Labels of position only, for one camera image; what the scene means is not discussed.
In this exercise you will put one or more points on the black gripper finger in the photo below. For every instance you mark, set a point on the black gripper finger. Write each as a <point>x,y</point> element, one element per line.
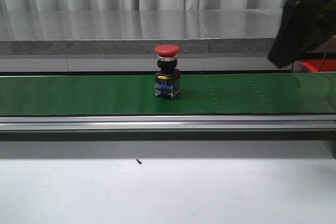
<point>305,25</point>

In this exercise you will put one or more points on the red mushroom push button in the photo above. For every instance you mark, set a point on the red mushroom push button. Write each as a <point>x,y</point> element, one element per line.
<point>167,80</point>

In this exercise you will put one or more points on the red plastic tray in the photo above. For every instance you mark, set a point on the red plastic tray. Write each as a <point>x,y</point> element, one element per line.
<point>319,65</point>

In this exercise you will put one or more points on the green conveyor belt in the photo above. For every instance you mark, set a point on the green conveyor belt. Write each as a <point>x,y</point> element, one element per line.
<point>247,93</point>

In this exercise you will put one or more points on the grey stone counter slab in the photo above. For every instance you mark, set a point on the grey stone counter slab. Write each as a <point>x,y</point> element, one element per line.
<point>138,32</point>

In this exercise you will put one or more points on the aluminium conveyor frame rail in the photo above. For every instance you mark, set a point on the aluminium conveyor frame rail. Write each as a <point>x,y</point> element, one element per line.
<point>323,122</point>

